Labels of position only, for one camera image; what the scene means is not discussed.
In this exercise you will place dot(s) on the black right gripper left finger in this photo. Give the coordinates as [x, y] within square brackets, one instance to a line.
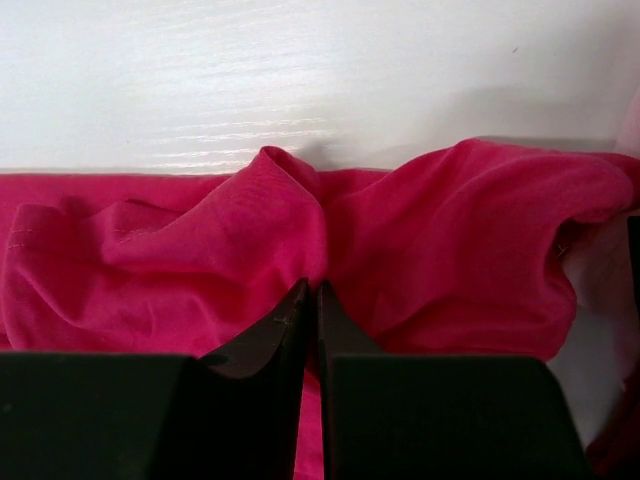
[231, 414]

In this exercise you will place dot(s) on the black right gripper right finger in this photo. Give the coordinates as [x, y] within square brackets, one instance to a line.
[390, 416]

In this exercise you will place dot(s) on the crimson red t shirt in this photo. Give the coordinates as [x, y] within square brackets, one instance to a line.
[458, 252]

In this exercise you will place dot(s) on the pink folded t shirt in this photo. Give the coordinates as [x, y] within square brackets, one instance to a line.
[603, 343]

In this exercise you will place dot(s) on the black folded t shirt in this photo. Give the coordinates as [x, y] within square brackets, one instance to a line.
[633, 228]

